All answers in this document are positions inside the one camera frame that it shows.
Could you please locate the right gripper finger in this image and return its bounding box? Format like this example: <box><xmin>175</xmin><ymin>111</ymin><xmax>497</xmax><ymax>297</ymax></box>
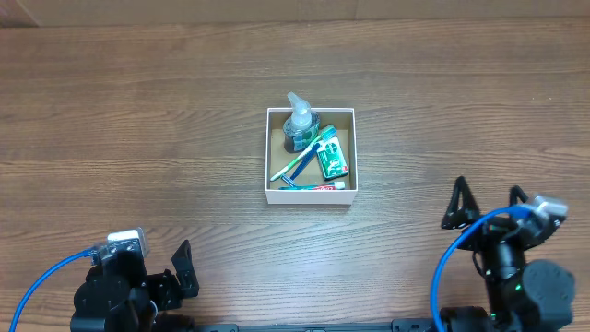
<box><xmin>441</xmin><ymin>176</ymin><xmax>480</xmax><ymax>230</ymax></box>
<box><xmin>509</xmin><ymin>185</ymin><xmax>529</xmax><ymax>206</ymax></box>

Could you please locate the green toothpaste tube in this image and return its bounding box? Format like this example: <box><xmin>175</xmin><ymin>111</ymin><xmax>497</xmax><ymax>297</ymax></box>
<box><xmin>280</xmin><ymin>181</ymin><xmax>346</xmax><ymax>191</ymax></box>

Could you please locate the blue disposable razor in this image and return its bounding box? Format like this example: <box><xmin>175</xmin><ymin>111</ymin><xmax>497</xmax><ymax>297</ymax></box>
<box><xmin>281</xmin><ymin>143</ymin><xmax>320</xmax><ymax>187</ymax></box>

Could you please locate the green dental floss pack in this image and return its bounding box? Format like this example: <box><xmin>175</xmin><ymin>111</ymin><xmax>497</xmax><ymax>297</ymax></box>
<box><xmin>316</xmin><ymin>136</ymin><xmax>349</xmax><ymax>181</ymax></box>

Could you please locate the green white toothbrush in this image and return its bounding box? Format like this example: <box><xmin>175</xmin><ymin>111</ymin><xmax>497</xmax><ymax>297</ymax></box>
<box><xmin>270</xmin><ymin>124</ymin><xmax>336</xmax><ymax>182</ymax></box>

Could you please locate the clear soap pump bottle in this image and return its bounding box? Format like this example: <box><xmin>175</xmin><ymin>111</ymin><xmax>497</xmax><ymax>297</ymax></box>
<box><xmin>283</xmin><ymin>92</ymin><xmax>320</xmax><ymax>153</ymax></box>

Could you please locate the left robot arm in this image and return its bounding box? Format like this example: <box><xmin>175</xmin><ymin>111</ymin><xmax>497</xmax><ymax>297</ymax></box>
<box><xmin>70</xmin><ymin>239</ymin><xmax>199</xmax><ymax>332</ymax></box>

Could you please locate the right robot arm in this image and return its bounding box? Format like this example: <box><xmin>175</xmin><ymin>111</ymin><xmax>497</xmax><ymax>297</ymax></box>
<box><xmin>430</xmin><ymin>176</ymin><xmax>575</xmax><ymax>331</ymax></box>

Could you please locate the white cardboard box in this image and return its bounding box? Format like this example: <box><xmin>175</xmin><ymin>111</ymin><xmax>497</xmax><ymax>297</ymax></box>
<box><xmin>265</xmin><ymin>108</ymin><xmax>359</xmax><ymax>205</ymax></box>

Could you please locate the right blue cable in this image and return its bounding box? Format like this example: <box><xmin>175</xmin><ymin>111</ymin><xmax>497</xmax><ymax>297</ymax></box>
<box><xmin>430</xmin><ymin>204</ymin><xmax>534</xmax><ymax>332</ymax></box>

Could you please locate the blue cable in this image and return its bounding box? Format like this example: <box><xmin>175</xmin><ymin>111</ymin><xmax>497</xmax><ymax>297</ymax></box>
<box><xmin>430</xmin><ymin>204</ymin><xmax>534</xmax><ymax>332</ymax></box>
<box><xmin>8</xmin><ymin>246</ymin><xmax>99</xmax><ymax>332</ymax></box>

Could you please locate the left blue cable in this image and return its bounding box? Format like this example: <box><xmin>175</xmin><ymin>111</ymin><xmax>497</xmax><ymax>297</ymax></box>
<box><xmin>8</xmin><ymin>246</ymin><xmax>99</xmax><ymax>332</ymax></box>

